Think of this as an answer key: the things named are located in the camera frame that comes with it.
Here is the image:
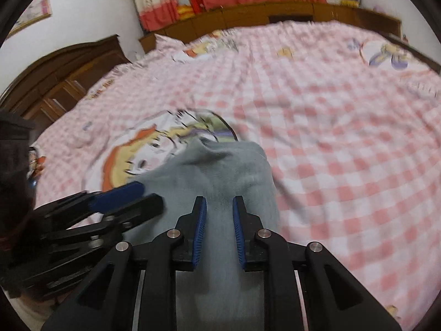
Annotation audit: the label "wall poster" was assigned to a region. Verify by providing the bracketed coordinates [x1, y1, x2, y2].
[7, 0, 53, 38]

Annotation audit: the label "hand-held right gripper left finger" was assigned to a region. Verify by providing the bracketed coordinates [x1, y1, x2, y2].
[41, 196, 208, 331]

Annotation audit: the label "pink checked cartoon blanket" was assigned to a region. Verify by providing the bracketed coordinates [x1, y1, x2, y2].
[28, 20, 441, 331]

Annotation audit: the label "dark wooden headboard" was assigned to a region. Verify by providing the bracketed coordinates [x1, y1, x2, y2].
[0, 34, 131, 135]

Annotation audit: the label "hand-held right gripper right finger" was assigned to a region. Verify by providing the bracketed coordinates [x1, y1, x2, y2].
[232, 196, 402, 331]

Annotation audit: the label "red and yellow boxes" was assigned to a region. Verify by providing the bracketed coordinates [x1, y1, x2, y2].
[177, 0, 205, 18]

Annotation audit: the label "long wooden cabinet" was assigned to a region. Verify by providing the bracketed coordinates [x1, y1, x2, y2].
[139, 2, 404, 55]

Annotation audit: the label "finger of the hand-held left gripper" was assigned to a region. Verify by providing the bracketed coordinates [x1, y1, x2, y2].
[44, 193, 163, 246]
[34, 181, 146, 227]

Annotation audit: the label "grey pants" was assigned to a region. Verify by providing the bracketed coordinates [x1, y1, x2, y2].
[122, 138, 281, 331]

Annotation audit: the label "narrow red and cream curtain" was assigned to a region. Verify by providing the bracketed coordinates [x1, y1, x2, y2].
[123, 0, 189, 32]

